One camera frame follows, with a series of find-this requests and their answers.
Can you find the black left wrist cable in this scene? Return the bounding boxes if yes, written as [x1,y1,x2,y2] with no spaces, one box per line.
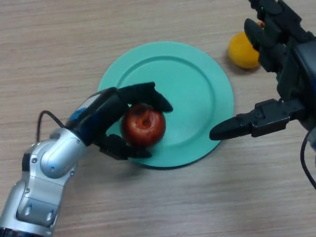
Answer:
[37,111,67,143]

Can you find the red apple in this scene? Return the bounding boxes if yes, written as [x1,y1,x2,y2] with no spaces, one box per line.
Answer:
[122,103,166,148]

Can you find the green round plate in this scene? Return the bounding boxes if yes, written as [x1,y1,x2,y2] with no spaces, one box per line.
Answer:
[97,41,235,170]

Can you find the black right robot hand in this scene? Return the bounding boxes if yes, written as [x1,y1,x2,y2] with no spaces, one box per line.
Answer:
[209,0,316,141]

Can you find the yellow pear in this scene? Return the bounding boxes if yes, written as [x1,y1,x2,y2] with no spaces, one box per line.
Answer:
[227,21,265,69]

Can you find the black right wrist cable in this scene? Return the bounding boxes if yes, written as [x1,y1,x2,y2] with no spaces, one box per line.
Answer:
[300,132,316,187]

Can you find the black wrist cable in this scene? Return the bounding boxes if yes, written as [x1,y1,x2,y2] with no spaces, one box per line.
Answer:
[300,132,316,187]
[37,111,67,143]

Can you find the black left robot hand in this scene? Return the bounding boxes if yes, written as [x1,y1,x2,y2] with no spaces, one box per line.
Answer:
[65,81,174,161]

